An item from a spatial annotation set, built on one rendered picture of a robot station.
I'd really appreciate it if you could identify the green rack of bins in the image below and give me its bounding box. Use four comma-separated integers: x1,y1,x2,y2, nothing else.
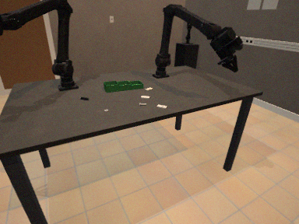
104,81,143,93

